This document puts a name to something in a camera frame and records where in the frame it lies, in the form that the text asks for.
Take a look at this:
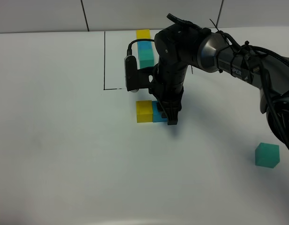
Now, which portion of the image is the right camera cable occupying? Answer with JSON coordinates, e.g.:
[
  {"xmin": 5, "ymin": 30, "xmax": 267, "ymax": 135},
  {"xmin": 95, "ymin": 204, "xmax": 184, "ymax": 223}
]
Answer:
[{"xmin": 127, "ymin": 39, "xmax": 156, "ymax": 57}]

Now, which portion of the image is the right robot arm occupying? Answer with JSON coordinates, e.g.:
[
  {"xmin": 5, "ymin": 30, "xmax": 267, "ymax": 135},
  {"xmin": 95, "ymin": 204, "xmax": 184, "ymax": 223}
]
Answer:
[{"xmin": 152, "ymin": 14, "xmax": 289, "ymax": 149}]

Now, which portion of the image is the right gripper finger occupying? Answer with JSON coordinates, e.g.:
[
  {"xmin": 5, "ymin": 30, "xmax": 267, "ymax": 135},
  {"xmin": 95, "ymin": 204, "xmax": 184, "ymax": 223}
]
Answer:
[
  {"xmin": 162, "ymin": 107, "xmax": 181, "ymax": 125},
  {"xmin": 156, "ymin": 101, "xmax": 167, "ymax": 119}
]

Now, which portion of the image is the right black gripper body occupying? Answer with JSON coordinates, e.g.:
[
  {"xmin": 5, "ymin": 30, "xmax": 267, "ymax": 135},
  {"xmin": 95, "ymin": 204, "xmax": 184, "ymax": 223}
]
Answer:
[{"xmin": 149, "ymin": 62, "xmax": 188, "ymax": 100}]

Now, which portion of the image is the blue template block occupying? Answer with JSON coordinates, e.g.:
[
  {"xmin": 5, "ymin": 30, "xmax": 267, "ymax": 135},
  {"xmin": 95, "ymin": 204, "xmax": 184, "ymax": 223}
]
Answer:
[{"xmin": 137, "ymin": 41, "xmax": 152, "ymax": 51}]

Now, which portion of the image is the green template block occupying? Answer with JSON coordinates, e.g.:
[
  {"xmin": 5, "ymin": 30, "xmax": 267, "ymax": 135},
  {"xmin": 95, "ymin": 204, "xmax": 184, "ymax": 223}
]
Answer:
[{"xmin": 138, "ymin": 49, "xmax": 155, "ymax": 69}]

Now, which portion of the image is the yellow template block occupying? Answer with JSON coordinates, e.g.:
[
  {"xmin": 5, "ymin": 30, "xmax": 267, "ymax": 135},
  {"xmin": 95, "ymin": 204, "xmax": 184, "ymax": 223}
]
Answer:
[{"xmin": 136, "ymin": 29, "xmax": 151, "ymax": 39}]

